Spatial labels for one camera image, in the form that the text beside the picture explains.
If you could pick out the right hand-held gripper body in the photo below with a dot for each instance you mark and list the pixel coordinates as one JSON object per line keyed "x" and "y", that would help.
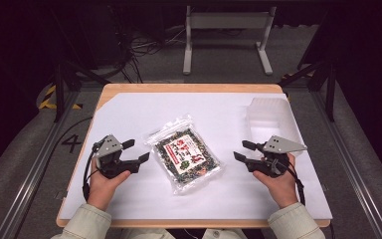
{"x": 275, "y": 156}

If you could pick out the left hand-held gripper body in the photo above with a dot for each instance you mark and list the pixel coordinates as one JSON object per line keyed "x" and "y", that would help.
{"x": 112, "y": 158}

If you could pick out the translucent plastic container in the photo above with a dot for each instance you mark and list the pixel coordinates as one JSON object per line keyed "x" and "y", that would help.
{"x": 272, "y": 124}

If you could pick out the clear bag of dried seaweed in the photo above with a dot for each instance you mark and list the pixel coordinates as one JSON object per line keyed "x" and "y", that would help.
{"x": 184, "y": 154}

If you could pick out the person's left hand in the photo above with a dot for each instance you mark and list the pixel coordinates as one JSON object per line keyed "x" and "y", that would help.
{"x": 103, "y": 189}

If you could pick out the person's right hand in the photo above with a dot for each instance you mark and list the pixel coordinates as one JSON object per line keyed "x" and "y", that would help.
{"x": 280, "y": 187}

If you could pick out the yellow black striped floor tape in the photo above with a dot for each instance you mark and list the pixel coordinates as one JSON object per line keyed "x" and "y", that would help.
{"x": 51, "y": 99}

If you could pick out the black metal stand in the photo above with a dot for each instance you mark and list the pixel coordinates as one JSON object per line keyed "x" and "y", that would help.
{"x": 321, "y": 79}
{"x": 67, "y": 78}

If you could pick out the aluminium floor rail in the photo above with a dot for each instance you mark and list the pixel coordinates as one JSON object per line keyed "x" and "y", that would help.
{"x": 35, "y": 166}
{"x": 351, "y": 166}

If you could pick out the white metal table frame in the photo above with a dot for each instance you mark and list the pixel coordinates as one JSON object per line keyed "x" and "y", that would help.
{"x": 227, "y": 36}

